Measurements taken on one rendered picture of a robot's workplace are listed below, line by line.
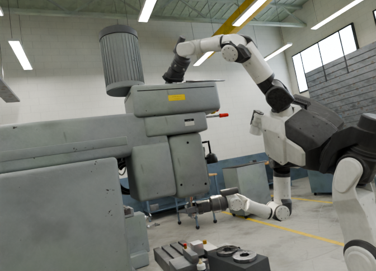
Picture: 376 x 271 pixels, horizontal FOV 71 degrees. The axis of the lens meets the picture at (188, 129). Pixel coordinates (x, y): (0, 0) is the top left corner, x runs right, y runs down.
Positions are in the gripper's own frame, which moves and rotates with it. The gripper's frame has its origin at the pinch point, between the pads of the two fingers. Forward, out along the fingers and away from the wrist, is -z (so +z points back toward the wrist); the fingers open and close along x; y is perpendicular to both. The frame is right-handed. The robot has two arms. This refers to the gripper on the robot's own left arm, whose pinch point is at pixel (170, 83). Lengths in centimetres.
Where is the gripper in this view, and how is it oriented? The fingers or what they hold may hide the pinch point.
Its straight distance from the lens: 149.3
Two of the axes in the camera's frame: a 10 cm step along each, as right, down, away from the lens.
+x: 8.0, -0.8, 5.9
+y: -4.3, -7.6, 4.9
